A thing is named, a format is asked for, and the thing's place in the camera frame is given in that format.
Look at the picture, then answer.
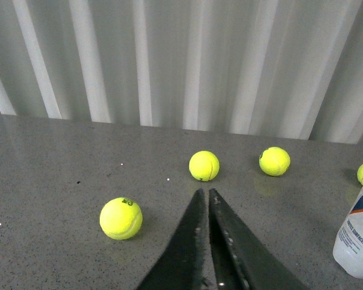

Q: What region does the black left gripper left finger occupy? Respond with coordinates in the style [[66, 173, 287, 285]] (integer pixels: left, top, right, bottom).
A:
[[137, 188, 215, 289]]

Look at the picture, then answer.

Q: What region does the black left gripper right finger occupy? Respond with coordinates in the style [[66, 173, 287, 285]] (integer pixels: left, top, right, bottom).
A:
[[209, 189, 307, 289]]

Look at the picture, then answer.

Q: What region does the clear tennis ball can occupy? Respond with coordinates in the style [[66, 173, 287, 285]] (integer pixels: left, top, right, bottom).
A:
[[333, 186, 363, 279]]

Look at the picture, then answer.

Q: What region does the near left tennis ball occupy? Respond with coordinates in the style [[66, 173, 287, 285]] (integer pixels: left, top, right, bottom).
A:
[[99, 197, 143, 240]]

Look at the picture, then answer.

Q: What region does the middle tennis ball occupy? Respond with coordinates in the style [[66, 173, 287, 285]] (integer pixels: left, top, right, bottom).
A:
[[189, 150, 220, 182]]

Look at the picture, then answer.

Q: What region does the right centre tennis ball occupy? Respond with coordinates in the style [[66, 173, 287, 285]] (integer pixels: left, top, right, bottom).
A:
[[259, 147, 290, 176]]

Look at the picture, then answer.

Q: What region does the white pleated curtain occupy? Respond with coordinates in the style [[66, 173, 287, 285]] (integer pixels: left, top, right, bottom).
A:
[[0, 1, 363, 144]]

